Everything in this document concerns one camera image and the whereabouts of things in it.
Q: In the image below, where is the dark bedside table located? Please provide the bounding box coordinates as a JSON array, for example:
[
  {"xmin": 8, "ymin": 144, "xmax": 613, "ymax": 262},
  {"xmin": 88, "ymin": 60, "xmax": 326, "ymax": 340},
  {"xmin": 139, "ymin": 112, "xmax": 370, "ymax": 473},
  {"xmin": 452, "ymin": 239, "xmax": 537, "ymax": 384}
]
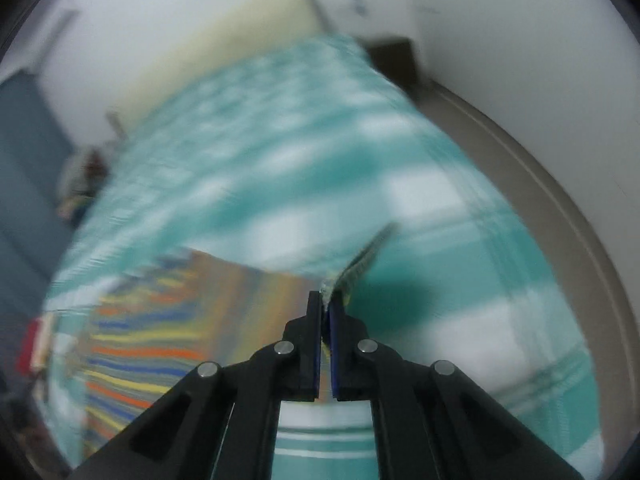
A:
[{"xmin": 367, "ymin": 37, "xmax": 420, "ymax": 95}]

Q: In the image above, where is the green checked bed sheet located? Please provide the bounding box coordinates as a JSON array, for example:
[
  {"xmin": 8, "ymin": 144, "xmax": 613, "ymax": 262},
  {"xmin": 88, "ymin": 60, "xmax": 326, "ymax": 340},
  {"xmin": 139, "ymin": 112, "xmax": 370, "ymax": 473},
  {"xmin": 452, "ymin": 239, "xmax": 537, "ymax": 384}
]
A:
[{"xmin": 42, "ymin": 35, "xmax": 601, "ymax": 480}]

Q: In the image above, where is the pile of clothes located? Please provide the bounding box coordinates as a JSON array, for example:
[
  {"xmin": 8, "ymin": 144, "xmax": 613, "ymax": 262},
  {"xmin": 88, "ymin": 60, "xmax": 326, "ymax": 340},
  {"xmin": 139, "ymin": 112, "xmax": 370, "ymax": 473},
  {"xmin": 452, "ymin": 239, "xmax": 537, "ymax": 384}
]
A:
[{"xmin": 56, "ymin": 147, "xmax": 112, "ymax": 221}]

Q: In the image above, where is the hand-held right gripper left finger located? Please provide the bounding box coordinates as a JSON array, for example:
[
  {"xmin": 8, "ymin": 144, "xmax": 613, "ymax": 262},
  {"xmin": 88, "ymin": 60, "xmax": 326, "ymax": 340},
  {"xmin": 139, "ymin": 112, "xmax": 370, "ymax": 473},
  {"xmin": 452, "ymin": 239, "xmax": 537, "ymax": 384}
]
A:
[{"xmin": 65, "ymin": 291, "xmax": 322, "ymax": 480}]

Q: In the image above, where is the red cloth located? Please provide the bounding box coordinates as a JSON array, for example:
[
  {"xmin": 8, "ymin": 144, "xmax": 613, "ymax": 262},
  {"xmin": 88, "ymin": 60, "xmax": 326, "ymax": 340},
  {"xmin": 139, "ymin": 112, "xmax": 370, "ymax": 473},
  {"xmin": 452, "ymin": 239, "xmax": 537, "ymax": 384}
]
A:
[{"xmin": 16, "ymin": 321, "xmax": 43, "ymax": 375}]

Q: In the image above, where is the striped small shirt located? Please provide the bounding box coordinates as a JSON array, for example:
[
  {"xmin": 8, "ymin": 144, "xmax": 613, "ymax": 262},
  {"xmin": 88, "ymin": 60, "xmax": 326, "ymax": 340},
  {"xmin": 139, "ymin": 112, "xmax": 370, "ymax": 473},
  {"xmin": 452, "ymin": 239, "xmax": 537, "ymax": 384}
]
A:
[{"xmin": 82, "ymin": 222, "xmax": 399, "ymax": 458}]

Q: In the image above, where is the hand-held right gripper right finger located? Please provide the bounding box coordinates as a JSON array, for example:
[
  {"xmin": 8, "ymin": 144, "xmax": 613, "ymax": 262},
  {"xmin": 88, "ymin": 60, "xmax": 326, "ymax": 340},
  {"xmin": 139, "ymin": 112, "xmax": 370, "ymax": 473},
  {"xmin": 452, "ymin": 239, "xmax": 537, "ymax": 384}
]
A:
[{"xmin": 327, "ymin": 291, "xmax": 587, "ymax": 480}]

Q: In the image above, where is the cream cloth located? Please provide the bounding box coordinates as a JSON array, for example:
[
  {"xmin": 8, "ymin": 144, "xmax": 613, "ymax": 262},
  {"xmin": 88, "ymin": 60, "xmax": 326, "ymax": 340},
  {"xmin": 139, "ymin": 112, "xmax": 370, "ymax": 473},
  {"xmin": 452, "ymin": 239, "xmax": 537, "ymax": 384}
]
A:
[{"xmin": 32, "ymin": 314, "xmax": 57, "ymax": 370}]

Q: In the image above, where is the cream pillow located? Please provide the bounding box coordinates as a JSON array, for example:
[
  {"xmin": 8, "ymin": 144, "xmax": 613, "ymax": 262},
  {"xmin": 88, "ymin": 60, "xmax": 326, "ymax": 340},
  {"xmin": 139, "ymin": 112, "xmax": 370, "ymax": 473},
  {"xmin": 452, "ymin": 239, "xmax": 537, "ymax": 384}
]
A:
[{"xmin": 107, "ymin": 0, "xmax": 332, "ymax": 126}]

